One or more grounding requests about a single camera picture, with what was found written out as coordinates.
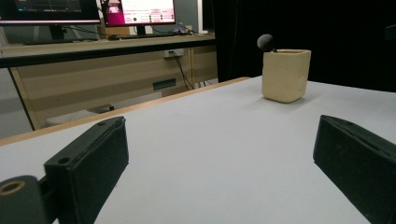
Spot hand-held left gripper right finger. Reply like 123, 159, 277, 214
312, 114, 396, 224

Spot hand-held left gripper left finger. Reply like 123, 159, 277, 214
43, 116, 130, 224

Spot beige square cup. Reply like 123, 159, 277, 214
261, 49, 312, 105

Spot black makeup brush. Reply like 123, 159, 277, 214
256, 33, 278, 53

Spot wooden desk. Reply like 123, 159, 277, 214
0, 33, 219, 132

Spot wooden table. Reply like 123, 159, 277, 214
0, 76, 250, 147

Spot black keyboard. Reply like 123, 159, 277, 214
21, 37, 99, 46

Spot black curtain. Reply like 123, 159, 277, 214
202, 0, 396, 93

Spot white power socket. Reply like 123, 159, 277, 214
163, 48, 186, 60

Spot dark screen monitor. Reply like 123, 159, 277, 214
0, 0, 103, 42

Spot pink screen monitor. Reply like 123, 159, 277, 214
99, 0, 177, 35

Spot black hanging cables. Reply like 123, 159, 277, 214
168, 50, 216, 91

